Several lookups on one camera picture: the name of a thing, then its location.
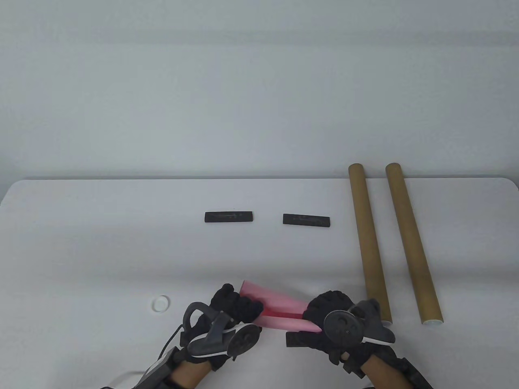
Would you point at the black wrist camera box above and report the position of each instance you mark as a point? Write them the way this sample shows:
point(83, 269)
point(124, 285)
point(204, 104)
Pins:
point(413, 377)
point(158, 368)

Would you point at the black rectangular paperweight bar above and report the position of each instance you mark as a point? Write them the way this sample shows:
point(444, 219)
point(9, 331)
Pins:
point(228, 216)
point(296, 339)
point(306, 221)

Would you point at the brown cardboard mailing tube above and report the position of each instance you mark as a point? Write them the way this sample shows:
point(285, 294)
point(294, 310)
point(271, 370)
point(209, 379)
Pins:
point(409, 243)
point(365, 223)

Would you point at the white plastic tube cap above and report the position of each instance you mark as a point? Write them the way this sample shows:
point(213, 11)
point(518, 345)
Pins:
point(161, 304)

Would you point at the pink paper sheet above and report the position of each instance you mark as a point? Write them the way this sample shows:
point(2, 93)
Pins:
point(279, 302)

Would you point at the person's left forearm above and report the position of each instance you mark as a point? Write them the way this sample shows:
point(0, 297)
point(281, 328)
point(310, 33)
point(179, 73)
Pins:
point(188, 377)

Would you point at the person's right hand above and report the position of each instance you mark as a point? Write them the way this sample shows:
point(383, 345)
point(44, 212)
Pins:
point(332, 302)

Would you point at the grey left hand controller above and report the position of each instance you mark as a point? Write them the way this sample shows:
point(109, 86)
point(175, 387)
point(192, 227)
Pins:
point(243, 340)

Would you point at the person's left hand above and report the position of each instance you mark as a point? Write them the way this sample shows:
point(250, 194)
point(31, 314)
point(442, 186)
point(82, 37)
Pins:
point(239, 308)

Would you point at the grey hand controller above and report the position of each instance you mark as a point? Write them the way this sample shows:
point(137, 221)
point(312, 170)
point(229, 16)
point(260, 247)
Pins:
point(243, 340)
point(342, 326)

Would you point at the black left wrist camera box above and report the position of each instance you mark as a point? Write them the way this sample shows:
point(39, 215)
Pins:
point(158, 368)

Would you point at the person's right forearm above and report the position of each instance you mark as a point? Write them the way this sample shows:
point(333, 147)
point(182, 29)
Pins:
point(385, 377)

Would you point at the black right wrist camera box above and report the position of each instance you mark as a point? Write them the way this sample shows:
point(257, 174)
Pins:
point(413, 377)

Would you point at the grey right hand controller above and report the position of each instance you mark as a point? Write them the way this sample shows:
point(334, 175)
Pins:
point(342, 326)

